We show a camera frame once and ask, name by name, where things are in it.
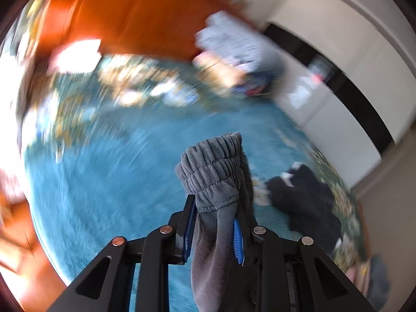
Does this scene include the grey sweatpants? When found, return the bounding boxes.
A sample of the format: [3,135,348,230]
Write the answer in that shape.
[175,132,257,312]

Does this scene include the black garment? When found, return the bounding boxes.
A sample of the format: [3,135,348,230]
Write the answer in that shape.
[266,161,342,255]

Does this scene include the teal patterned rug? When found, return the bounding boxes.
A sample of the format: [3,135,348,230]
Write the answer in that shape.
[20,55,367,312]

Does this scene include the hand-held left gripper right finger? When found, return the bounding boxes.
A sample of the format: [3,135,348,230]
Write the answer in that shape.
[233,215,378,312]

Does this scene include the white cabinet with black stripe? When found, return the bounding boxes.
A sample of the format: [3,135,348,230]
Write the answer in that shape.
[260,0,416,170]

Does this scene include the pile of light clothes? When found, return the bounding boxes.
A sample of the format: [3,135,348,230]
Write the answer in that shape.
[192,11,284,97]

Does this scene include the grey and pink cloth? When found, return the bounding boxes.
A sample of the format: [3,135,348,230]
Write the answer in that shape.
[345,256,391,303]

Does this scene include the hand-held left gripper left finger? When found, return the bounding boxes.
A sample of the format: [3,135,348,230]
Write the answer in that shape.
[46,194,197,312]

